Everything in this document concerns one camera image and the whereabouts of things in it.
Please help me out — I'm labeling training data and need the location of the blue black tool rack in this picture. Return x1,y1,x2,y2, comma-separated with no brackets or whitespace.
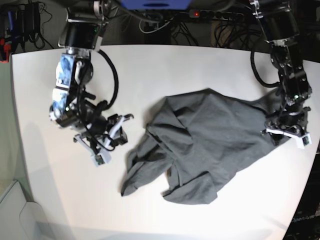
3,2,41,43

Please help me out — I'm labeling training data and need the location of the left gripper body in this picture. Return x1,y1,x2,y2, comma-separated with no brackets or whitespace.
260,106,311,144

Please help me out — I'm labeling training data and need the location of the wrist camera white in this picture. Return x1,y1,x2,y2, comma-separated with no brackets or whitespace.
90,153,112,167
296,132,312,150

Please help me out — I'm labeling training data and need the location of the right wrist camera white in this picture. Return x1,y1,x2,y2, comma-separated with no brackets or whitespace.
90,153,112,167

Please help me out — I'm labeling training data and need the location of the blue box overhead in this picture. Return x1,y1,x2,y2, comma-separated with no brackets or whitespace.
120,0,191,10

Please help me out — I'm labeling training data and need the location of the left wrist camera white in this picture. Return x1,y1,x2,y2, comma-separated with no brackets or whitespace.
296,132,312,150

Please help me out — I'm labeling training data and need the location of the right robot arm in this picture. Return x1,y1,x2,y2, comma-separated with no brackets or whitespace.
49,0,133,156

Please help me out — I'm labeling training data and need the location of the red clamp at left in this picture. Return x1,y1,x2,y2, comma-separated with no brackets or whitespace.
0,37,11,63

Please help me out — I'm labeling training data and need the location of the white cable loop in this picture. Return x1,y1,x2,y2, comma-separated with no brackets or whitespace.
138,14,173,34

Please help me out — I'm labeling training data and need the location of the black floor cable bundle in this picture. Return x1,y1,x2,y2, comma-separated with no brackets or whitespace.
212,14,263,51

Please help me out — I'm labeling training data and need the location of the dark grey t-shirt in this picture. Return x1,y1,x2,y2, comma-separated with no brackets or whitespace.
120,89,281,205

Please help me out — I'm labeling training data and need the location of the black power strip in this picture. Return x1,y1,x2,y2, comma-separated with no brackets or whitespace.
188,9,245,22

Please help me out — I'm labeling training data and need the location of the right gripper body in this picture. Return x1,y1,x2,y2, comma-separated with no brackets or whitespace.
73,113,134,155

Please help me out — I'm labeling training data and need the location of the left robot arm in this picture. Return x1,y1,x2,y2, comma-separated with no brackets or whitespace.
249,0,312,149

